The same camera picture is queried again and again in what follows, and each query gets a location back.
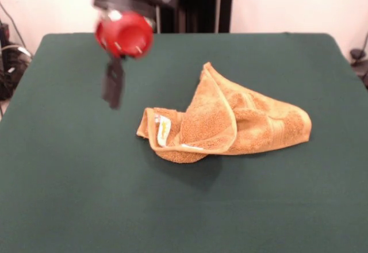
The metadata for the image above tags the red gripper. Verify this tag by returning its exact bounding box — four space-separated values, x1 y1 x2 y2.
94 10 155 110

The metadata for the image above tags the orange terry towel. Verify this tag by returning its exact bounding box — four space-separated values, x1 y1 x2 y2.
135 62 313 164

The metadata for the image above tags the dark green table cloth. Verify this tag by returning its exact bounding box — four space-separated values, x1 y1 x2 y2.
0 33 368 253

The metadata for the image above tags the small black plug adapter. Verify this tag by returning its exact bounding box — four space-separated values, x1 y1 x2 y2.
350 48 367 66

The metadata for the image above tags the black equipment box with cables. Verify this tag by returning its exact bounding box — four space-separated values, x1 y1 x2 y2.
0 45 32 101

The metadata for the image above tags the white cable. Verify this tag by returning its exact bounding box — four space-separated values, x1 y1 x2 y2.
0 44 32 59

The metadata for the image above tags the black robot pedestal frame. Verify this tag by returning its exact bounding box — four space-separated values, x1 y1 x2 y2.
155 0 239 34

